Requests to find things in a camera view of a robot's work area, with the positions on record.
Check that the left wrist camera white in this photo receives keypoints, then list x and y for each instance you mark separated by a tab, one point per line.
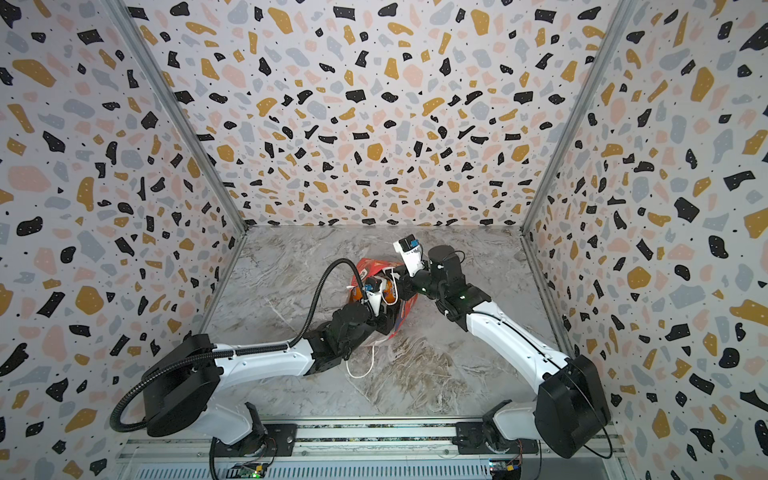
374	291

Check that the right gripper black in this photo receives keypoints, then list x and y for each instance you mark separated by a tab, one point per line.
404	281

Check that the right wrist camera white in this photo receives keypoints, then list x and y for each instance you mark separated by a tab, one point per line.
411	252

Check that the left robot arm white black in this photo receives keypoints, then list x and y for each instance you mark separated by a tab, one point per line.
186	390

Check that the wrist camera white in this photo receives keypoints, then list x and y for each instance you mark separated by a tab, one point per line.
411	252
374	291

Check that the red paper gift bag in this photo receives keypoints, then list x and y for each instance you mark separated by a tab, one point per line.
368	267

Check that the right circuit board with wires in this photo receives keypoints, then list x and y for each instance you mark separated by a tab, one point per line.
506	469

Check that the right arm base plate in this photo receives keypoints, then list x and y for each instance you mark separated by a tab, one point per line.
480	438

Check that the orange fruit candy packet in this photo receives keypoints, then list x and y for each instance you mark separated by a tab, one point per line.
390	298

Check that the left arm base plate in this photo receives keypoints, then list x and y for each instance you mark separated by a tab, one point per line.
278	440

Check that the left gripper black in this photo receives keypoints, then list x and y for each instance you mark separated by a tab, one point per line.
387	320

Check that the aluminium mounting rail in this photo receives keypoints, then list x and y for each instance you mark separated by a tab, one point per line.
367	448

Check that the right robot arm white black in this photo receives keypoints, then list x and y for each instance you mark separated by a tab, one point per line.
569	407

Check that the left green circuit board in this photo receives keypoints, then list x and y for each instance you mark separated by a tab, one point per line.
249	470

